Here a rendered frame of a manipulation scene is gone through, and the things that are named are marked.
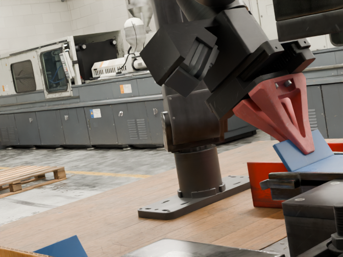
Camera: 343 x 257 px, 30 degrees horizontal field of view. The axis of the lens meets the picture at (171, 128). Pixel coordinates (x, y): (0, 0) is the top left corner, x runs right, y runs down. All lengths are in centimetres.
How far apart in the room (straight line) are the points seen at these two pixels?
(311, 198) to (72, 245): 26
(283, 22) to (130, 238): 39
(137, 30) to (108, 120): 131
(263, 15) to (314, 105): 107
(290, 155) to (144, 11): 847
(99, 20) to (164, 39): 1168
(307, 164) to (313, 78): 564
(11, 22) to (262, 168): 1177
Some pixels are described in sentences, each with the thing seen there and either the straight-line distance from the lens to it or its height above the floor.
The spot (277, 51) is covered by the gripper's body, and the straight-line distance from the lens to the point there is 59.
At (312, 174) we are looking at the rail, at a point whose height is 99.
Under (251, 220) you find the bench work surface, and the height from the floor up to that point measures 90.
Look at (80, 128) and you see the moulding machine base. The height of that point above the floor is 34.
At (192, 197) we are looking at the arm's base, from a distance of 90.
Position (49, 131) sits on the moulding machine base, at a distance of 1038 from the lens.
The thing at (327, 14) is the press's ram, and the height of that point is 112.
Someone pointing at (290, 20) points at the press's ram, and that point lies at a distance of 49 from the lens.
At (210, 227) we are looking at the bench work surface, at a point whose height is 90.
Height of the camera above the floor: 111
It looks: 6 degrees down
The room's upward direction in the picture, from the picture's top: 9 degrees counter-clockwise
